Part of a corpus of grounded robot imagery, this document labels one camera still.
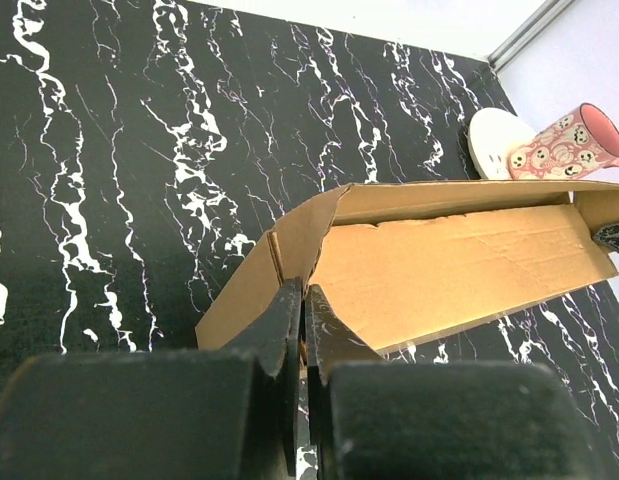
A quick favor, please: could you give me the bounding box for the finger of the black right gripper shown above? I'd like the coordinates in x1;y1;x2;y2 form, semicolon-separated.
593;222;619;254

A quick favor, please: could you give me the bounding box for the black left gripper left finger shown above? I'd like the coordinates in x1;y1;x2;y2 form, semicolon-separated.
0;279;303;479

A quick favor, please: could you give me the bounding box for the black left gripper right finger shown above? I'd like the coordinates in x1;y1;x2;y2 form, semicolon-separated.
304;285;605;479

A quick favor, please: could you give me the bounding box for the brown cardboard box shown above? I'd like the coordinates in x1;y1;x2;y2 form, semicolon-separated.
196;180;619;353

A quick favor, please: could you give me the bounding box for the pink patterned mug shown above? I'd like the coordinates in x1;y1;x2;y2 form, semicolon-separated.
507;103;619;180

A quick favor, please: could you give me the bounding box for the cream pink floral plate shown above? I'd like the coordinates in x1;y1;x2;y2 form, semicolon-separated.
467;107;536;180

